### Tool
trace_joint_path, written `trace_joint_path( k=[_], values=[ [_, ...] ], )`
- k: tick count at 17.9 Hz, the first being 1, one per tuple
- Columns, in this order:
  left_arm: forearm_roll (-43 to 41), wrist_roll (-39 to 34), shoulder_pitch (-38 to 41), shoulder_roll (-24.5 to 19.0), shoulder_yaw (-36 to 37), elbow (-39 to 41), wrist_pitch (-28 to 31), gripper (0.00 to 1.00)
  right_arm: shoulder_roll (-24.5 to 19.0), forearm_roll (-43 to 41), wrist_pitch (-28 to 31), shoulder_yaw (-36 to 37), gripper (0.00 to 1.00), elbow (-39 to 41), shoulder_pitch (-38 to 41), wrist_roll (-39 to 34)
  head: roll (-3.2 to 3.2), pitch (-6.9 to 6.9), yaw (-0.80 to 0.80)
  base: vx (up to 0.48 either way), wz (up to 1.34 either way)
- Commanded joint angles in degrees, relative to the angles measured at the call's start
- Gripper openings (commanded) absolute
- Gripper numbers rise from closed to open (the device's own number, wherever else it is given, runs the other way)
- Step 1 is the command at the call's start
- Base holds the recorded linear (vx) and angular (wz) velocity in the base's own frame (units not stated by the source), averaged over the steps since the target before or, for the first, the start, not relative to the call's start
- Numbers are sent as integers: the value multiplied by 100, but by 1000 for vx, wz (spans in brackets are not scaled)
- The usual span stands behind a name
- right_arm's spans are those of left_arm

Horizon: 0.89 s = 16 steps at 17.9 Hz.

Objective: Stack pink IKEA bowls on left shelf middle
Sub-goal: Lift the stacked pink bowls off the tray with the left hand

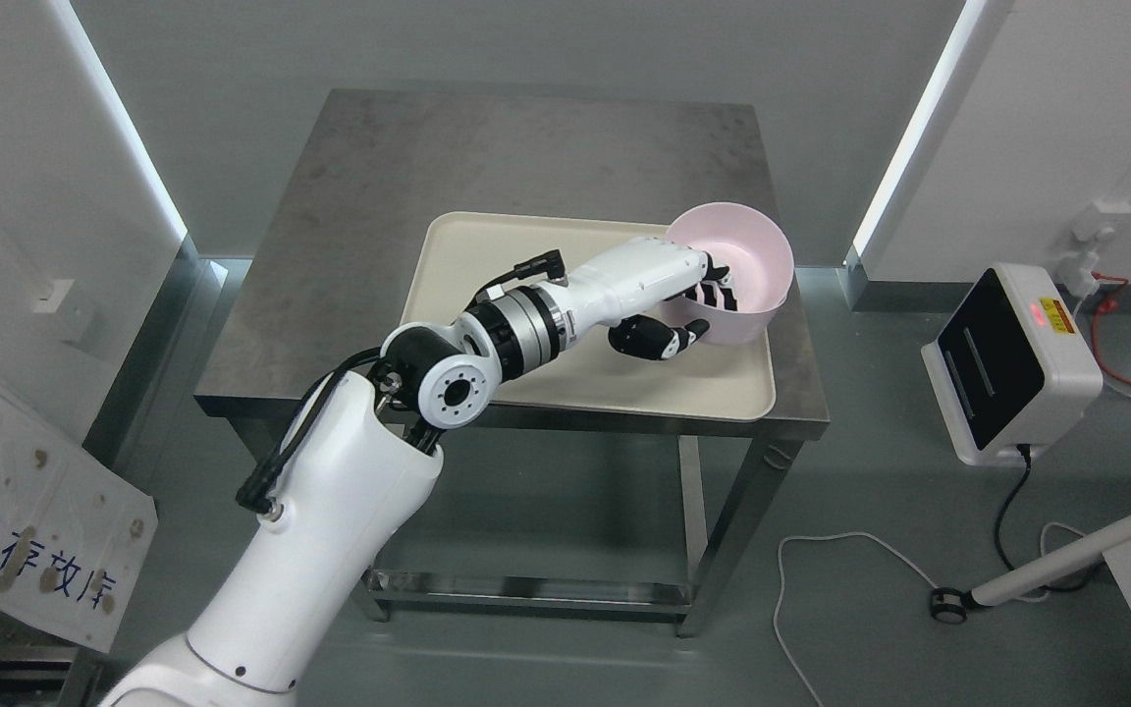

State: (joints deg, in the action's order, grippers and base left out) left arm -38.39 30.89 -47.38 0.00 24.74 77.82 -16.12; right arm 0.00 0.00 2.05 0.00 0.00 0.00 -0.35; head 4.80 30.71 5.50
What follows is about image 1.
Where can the stainless steel table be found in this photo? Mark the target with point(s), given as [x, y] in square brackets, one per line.
[333, 269]

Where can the white wall socket plug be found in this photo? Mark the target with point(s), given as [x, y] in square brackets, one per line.
[1093, 228]

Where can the white black charging device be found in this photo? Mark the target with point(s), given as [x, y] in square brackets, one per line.
[1010, 369]

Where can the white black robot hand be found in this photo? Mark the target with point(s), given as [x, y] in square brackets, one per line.
[615, 290]

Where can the white wall switch box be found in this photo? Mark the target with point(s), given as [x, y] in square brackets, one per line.
[62, 299]

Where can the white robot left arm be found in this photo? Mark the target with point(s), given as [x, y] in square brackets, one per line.
[358, 460]

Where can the pink bowl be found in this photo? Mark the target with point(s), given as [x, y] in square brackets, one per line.
[752, 247]
[732, 322]

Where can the beige plastic tray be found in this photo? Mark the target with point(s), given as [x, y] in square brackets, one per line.
[462, 251]

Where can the white wheeled stand leg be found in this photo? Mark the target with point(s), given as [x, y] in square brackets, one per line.
[950, 606]

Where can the white sign with characters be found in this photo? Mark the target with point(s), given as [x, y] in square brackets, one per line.
[73, 535]

